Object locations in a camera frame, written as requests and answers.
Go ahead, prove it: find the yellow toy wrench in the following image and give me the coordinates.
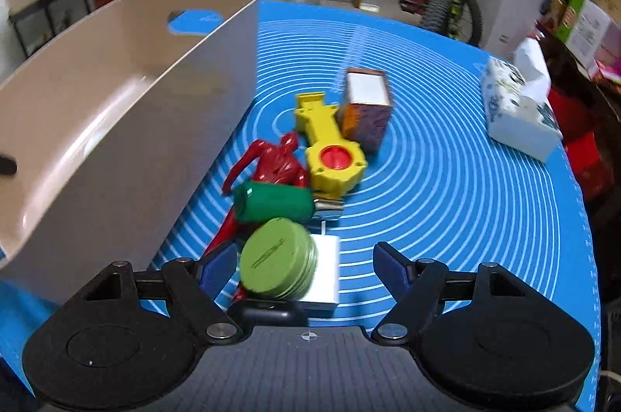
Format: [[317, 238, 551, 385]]
[[294, 92, 367, 199]]

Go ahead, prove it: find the red plastic figure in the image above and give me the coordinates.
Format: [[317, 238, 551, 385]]
[[204, 132, 317, 303]]

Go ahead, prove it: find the green white carton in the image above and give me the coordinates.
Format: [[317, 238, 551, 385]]
[[555, 0, 612, 68]]

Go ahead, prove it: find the white usb charger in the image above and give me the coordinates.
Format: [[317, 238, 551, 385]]
[[296, 231, 340, 317]]

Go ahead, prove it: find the black metal shelf rack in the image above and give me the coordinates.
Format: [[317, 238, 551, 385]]
[[7, 0, 93, 59]]

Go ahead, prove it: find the blue silicone mat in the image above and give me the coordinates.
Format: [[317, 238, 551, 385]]
[[1, 0, 600, 411]]

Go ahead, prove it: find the patterned square box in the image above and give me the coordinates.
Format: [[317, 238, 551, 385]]
[[337, 68, 394, 154]]

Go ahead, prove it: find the floral tissue pack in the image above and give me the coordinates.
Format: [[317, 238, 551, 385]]
[[481, 38, 562, 163]]

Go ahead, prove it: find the green small bottle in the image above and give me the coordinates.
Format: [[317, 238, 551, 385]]
[[232, 182, 344, 224]]

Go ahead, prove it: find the green round tin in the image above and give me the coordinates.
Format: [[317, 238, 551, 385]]
[[239, 218, 318, 299]]

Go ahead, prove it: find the beige plastic storage bin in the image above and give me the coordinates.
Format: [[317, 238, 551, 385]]
[[1, 0, 260, 303]]

